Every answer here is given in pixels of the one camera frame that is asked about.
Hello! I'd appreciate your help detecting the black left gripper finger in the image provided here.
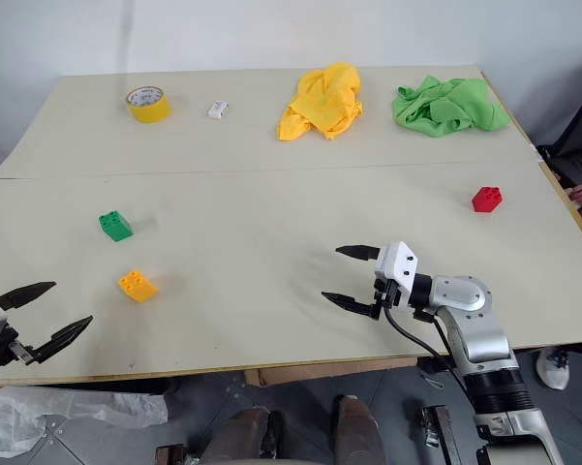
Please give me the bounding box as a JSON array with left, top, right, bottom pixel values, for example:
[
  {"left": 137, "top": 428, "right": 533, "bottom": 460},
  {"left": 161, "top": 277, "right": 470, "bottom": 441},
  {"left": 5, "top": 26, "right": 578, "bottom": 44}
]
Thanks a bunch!
[
  {"left": 28, "top": 315, "right": 94, "bottom": 364},
  {"left": 0, "top": 281, "right": 58, "bottom": 312}
]

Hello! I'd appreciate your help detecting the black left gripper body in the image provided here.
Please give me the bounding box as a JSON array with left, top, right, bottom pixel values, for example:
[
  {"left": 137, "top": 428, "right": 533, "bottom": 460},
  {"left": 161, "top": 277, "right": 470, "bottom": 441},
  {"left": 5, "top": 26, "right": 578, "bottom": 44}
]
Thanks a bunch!
[{"left": 0, "top": 325, "right": 34, "bottom": 369}]

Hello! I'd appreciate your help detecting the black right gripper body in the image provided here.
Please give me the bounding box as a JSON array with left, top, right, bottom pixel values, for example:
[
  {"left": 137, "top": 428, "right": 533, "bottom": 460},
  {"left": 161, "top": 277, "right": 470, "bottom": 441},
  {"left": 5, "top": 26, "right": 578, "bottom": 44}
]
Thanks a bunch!
[{"left": 371, "top": 278, "right": 411, "bottom": 322}]

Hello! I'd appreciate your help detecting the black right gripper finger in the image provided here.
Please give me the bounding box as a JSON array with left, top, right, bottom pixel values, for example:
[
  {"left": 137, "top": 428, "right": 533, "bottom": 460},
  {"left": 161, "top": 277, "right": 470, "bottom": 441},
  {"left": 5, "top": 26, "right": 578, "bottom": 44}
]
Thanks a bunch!
[
  {"left": 335, "top": 244, "right": 383, "bottom": 264},
  {"left": 321, "top": 291, "right": 377, "bottom": 320}
]

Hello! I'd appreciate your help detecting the clear plastic bag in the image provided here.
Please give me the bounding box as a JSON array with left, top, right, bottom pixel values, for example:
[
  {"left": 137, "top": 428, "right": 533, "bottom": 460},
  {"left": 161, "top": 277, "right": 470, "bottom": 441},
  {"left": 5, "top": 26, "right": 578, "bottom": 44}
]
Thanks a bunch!
[{"left": 0, "top": 386, "right": 169, "bottom": 459}]

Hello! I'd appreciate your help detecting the yellow toy block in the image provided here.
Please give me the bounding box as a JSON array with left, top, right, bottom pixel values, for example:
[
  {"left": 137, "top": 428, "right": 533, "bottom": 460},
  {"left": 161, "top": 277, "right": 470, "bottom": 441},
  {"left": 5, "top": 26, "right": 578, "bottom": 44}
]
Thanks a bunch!
[{"left": 117, "top": 269, "right": 160, "bottom": 303}]

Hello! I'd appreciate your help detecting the green toy block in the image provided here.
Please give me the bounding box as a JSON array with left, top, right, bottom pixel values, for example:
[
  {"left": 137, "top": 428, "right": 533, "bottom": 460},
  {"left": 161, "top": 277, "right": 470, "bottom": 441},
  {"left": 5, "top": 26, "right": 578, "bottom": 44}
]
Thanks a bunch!
[{"left": 98, "top": 209, "right": 135, "bottom": 243}]

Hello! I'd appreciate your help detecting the red toy block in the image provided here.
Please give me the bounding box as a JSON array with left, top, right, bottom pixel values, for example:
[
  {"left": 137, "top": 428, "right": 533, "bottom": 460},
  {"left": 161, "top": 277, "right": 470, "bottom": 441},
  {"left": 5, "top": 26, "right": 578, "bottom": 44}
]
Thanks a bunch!
[{"left": 471, "top": 186, "right": 504, "bottom": 213}]

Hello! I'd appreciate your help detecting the crumpled yellow cloth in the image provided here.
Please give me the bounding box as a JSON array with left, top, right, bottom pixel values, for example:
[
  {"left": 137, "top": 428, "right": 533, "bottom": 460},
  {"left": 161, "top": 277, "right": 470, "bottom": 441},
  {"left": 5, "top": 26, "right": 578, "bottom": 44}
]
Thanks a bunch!
[{"left": 276, "top": 61, "right": 364, "bottom": 142}]

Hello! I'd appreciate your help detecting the crumpled green cloth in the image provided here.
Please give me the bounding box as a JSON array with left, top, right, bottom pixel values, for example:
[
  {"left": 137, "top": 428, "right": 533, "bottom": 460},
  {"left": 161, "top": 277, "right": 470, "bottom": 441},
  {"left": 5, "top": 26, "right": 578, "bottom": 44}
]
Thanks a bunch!
[{"left": 391, "top": 74, "right": 511, "bottom": 139}]

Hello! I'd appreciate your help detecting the white shoe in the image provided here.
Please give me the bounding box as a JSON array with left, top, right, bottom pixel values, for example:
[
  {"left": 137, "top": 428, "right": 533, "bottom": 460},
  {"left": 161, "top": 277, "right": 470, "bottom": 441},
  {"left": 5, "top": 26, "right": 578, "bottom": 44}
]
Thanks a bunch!
[{"left": 536, "top": 348, "right": 571, "bottom": 391}]

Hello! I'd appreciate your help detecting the yellow tape roll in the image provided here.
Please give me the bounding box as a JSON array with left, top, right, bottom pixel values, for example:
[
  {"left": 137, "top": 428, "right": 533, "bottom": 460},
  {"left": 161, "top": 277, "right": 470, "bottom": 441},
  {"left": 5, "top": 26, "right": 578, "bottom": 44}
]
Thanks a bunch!
[{"left": 126, "top": 85, "right": 173, "bottom": 124}]

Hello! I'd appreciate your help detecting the black chair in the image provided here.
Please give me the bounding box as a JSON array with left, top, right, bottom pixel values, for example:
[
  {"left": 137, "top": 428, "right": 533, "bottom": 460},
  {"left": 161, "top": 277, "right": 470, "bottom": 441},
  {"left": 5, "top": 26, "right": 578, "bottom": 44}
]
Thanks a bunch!
[{"left": 536, "top": 79, "right": 582, "bottom": 191}]

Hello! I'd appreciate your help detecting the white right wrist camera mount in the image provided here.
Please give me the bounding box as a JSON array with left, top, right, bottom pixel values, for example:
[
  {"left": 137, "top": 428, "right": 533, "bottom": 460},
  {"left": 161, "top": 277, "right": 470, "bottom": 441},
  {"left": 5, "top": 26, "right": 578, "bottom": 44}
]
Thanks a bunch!
[{"left": 373, "top": 240, "right": 420, "bottom": 295}]

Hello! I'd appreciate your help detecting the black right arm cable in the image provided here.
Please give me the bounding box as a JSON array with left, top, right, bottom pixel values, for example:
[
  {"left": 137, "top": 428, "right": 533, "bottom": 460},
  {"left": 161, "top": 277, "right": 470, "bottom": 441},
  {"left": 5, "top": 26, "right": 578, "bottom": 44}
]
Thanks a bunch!
[{"left": 382, "top": 307, "right": 471, "bottom": 388}]

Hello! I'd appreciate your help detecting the rusty metal bracket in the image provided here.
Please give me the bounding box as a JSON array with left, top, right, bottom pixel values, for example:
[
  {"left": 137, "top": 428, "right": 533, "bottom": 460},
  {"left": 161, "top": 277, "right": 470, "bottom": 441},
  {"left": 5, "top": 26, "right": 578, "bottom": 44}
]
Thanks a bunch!
[
  {"left": 154, "top": 443, "right": 188, "bottom": 465},
  {"left": 418, "top": 405, "right": 466, "bottom": 465}
]

